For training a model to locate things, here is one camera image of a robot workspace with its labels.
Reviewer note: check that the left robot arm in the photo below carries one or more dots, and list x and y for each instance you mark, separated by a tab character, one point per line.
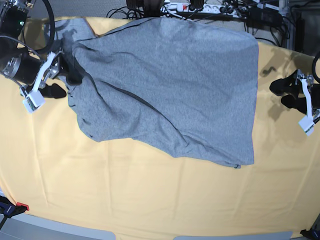
314	72

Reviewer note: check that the black clamp right corner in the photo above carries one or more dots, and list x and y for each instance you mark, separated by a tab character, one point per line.
311	234

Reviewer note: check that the grey t-shirt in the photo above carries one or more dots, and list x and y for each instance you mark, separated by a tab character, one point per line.
186	88

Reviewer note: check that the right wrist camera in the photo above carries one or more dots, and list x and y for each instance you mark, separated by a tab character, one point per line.
33	101

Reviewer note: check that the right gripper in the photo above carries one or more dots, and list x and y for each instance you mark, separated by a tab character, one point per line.
24	68

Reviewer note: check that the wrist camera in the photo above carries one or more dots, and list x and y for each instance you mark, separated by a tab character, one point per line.
307	125
33	101

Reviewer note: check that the yellow table cloth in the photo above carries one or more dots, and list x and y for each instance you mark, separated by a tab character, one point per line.
138	192

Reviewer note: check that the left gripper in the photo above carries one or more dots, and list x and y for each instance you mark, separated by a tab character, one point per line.
292	87

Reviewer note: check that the white power strip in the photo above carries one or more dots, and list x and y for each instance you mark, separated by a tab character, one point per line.
182	10

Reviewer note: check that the black power adapter box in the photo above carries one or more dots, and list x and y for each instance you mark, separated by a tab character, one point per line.
265	17

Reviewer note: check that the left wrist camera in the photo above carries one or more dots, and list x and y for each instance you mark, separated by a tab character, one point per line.
307	125

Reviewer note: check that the red black clamp left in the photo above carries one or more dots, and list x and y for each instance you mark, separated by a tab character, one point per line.
9	210

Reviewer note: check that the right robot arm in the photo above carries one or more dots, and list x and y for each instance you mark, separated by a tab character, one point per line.
13	18

